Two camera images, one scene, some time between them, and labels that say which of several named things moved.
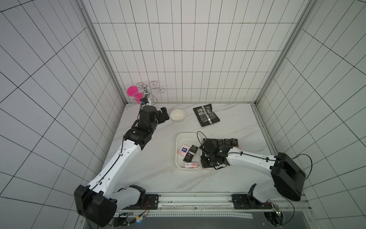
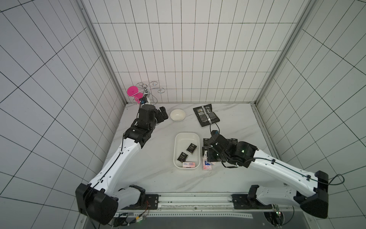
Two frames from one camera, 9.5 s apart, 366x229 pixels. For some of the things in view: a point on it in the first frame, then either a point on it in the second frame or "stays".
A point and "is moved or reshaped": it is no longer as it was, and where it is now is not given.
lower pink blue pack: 191,165 stays
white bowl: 177,115 stays
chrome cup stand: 145,91 stays
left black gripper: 159,115 stays
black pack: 193,149 is moved or reshaped
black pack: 188,158 to 183,157
